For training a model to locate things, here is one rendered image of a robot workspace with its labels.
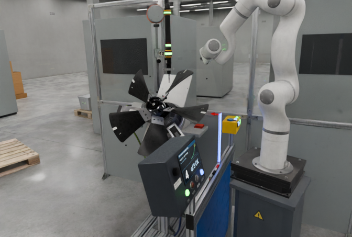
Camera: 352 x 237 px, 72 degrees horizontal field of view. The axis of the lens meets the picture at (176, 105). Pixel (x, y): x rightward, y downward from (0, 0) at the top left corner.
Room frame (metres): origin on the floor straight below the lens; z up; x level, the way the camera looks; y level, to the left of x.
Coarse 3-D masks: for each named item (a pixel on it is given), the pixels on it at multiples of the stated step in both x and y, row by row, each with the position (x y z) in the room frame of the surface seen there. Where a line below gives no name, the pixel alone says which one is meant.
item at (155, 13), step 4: (148, 8) 2.26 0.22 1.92; (152, 8) 2.26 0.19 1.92; (156, 8) 2.27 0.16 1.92; (160, 8) 2.28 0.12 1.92; (148, 12) 2.26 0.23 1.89; (152, 12) 2.26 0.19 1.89; (156, 12) 2.27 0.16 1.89; (160, 12) 2.28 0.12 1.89; (148, 16) 2.26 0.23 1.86; (152, 16) 2.26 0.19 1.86; (156, 16) 2.27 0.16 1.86; (160, 16) 2.27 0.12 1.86; (152, 20) 2.26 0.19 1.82; (156, 20) 2.27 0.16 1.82; (160, 20) 2.28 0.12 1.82
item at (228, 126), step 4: (228, 116) 1.77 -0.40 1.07; (232, 116) 1.77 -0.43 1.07; (224, 120) 1.66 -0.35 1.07; (224, 124) 1.65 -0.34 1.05; (228, 124) 1.64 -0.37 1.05; (232, 124) 1.63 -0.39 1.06; (236, 124) 1.62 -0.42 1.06; (224, 128) 1.65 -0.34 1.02; (228, 128) 1.64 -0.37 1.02; (232, 128) 1.63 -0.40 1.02; (236, 128) 1.62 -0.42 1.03; (224, 132) 1.65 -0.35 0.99; (228, 132) 1.64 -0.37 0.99; (232, 132) 1.63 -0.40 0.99; (236, 132) 1.63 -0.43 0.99
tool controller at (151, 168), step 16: (176, 144) 0.83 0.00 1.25; (192, 144) 0.86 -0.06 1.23; (144, 160) 0.74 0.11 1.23; (160, 160) 0.70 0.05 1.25; (176, 160) 0.73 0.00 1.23; (192, 160) 0.83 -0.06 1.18; (144, 176) 0.71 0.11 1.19; (160, 176) 0.68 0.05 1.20; (176, 176) 0.70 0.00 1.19; (192, 176) 0.79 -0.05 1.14; (160, 192) 0.68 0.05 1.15; (176, 192) 0.68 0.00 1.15; (192, 192) 0.76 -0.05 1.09; (160, 208) 0.68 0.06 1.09; (176, 208) 0.66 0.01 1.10
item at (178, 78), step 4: (184, 72) 1.75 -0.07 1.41; (188, 72) 1.71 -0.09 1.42; (192, 72) 1.67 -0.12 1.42; (176, 76) 1.82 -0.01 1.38; (180, 76) 1.73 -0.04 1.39; (184, 76) 1.68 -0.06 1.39; (188, 76) 1.65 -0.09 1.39; (176, 80) 1.74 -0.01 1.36; (180, 80) 1.67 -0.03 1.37; (172, 84) 1.73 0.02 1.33; (176, 84) 1.65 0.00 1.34; (172, 88) 1.64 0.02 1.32; (168, 92) 1.64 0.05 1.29
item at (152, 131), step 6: (150, 126) 1.51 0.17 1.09; (156, 126) 1.52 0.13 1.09; (162, 126) 1.54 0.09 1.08; (150, 132) 1.48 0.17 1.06; (156, 132) 1.49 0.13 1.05; (162, 132) 1.51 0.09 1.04; (144, 138) 1.45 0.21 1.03; (150, 138) 1.45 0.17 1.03; (156, 138) 1.46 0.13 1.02; (162, 138) 1.48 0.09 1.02; (144, 144) 1.42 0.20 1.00; (150, 144) 1.43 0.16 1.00; (156, 144) 1.44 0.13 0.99; (138, 150) 1.40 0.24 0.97; (144, 150) 1.40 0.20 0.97; (150, 150) 1.40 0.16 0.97
